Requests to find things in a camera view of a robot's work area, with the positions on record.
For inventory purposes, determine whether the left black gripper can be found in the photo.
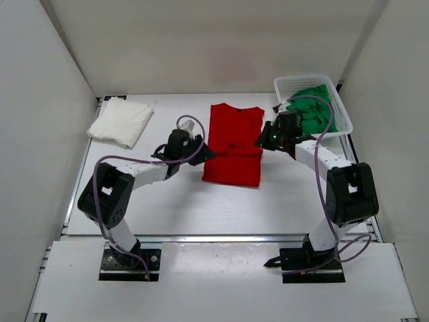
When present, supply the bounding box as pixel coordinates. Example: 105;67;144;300
178;134;217;166

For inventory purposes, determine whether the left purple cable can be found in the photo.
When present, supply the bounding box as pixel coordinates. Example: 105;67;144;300
93;115;208;281

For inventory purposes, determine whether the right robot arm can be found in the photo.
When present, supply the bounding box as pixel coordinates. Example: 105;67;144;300
255;111;379;268

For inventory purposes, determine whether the white t shirt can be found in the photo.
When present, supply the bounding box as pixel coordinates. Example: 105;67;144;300
86;99;154;149

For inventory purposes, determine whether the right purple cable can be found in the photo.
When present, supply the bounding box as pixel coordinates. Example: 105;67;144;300
276;95;373;276

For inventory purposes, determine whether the purple cable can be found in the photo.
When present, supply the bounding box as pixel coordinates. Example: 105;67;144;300
276;95;373;276
93;115;208;281

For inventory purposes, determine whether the white plastic basket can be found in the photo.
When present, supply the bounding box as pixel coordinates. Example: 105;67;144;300
273;74;353;138

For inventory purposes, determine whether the aluminium table rail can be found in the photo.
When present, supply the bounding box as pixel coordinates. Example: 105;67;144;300
137;234;304;243

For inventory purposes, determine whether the green t shirt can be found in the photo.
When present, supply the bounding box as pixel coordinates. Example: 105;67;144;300
288;85;331;135

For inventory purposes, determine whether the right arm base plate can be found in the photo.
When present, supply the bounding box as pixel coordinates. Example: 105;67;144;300
263;243;346;284

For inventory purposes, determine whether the red t shirt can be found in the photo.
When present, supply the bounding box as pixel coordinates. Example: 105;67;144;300
202;103;265;188

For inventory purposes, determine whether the blue label sticker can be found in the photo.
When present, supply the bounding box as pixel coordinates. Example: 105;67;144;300
103;95;127;101

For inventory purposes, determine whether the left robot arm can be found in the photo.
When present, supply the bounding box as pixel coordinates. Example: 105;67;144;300
78;129;217;269

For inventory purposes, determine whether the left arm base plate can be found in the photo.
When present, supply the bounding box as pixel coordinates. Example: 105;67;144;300
99;246;162;282

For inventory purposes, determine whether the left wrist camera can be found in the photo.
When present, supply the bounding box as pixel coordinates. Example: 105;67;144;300
178;119;195;132

